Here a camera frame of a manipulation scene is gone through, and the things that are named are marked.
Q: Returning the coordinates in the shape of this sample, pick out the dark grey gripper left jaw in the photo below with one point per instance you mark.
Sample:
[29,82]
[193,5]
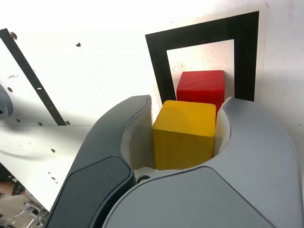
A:
[99,166]

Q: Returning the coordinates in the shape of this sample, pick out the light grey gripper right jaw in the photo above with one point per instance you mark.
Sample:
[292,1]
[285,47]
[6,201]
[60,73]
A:
[202,202]

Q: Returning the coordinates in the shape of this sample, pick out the yellow cube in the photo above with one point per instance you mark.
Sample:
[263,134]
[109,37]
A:
[183,137]

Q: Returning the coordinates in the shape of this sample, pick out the red cube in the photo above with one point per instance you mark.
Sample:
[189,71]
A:
[202,88]

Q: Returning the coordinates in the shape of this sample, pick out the black tape square outline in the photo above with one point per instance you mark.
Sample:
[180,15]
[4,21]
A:
[202,31]

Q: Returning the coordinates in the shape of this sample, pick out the black tape strip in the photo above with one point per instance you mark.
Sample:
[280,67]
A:
[31,76]

